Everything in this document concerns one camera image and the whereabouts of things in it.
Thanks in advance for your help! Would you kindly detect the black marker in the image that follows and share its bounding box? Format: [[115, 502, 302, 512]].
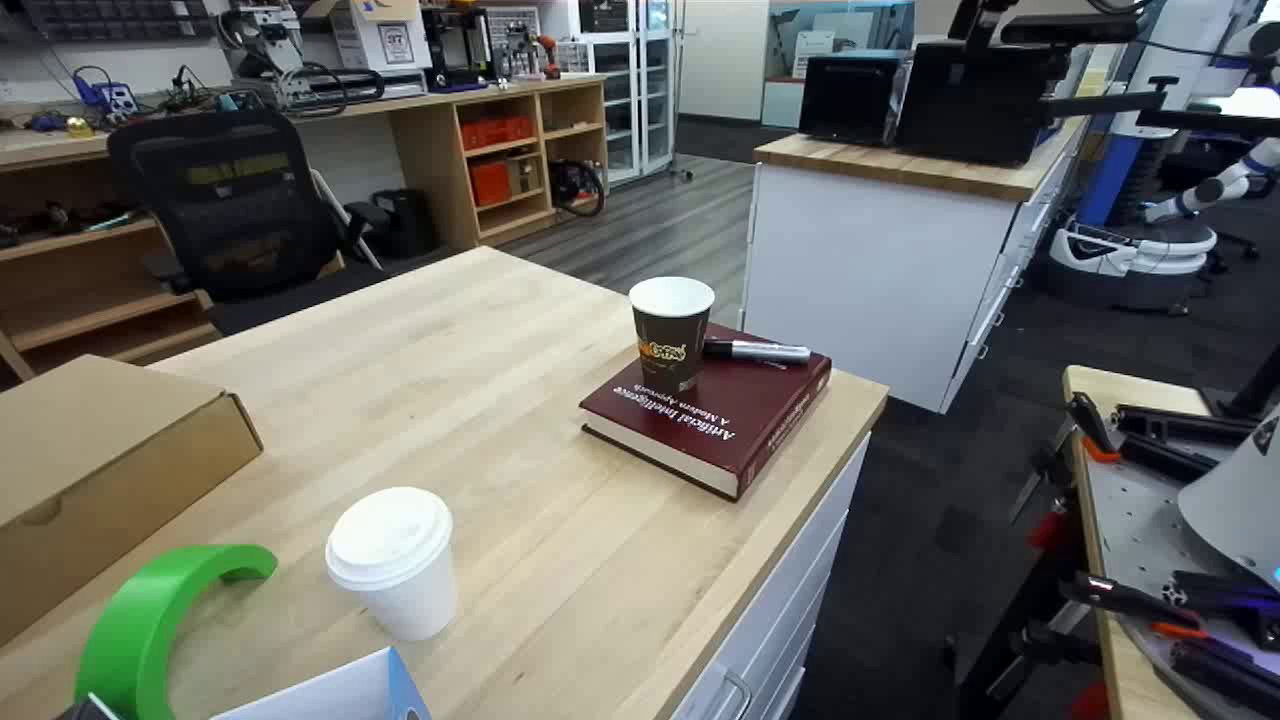
[[701, 337, 817, 368]]

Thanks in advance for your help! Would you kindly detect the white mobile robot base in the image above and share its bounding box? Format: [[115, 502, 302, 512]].
[[1049, 133, 1280, 283]]

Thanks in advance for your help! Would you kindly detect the brown paper coffee cup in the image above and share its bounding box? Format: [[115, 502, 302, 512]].
[[622, 271, 720, 395]]

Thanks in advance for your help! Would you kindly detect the white lidded paper cup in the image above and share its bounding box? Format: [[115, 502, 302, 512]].
[[319, 485, 465, 650]]

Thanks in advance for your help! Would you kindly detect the dark red hardcover book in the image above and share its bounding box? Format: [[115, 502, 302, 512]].
[[576, 320, 837, 504]]

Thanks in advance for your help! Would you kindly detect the tall boxy orange storage bin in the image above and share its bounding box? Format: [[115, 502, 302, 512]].
[[469, 151, 543, 207]]

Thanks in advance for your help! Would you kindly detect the white cabinet with wooden top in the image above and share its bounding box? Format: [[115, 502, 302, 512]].
[[740, 118, 1090, 415]]

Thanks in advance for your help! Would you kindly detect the wide flat orange storage bin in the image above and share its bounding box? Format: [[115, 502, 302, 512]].
[[460, 110, 540, 151]]

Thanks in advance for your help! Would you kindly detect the white glass door cabinet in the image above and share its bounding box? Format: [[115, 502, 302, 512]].
[[570, 0, 678, 186]]

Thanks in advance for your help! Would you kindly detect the black bag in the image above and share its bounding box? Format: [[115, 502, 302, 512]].
[[348, 186, 438, 266]]

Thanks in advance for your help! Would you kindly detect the white table drawer cabinet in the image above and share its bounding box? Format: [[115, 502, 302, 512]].
[[665, 428, 874, 720]]

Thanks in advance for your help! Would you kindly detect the wooden desk shelf unit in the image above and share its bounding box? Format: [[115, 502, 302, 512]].
[[0, 73, 610, 377]]

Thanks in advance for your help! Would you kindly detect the black monitor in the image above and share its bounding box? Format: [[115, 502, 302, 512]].
[[794, 49, 910, 147]]

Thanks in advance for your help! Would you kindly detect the black 3D printer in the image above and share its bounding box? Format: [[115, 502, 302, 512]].
[[419, 5, 499, 95]]

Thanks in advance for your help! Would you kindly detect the large black equipment box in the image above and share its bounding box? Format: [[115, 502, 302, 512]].
[[893, 35, 1073, 171]]

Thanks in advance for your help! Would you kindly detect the black office chair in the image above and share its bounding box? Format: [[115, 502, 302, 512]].
[[105, 110, 350, 303]]

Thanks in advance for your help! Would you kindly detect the white and blue carton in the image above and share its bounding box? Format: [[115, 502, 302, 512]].
[[212, 646, 436, 720]]

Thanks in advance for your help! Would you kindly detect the small wooden workbench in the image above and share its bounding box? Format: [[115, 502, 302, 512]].
[[1060, 360, 1280, 720]]

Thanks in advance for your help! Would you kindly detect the black clamp with orange pad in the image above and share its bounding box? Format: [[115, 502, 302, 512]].
[[1063, 388, 1261, 485]]

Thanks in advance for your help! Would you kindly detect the black and orange bar clamp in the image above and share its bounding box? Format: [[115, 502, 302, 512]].
[[1056, 567, 1280, 641]]

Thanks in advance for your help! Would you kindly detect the brown cardboard box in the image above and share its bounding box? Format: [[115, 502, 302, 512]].
[[0, 351, 268, 651]]

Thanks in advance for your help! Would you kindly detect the green tape roll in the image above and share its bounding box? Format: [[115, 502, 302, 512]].
[[71, 541, 282, 720]]

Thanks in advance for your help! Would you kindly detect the blue gadget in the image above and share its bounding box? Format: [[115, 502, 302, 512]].
[[69, 62, 143, 129]]

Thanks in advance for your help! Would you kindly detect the grey cone-shaped cover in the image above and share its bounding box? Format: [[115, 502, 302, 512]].
[[1170, 404, 1280, 591]]

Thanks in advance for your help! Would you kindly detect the black and purple tool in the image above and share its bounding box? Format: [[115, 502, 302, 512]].
[[1151, 613, 1280, 720]]

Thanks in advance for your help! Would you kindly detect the coiled black cable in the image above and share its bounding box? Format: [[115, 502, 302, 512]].
[[546, 156, 610, 221]]

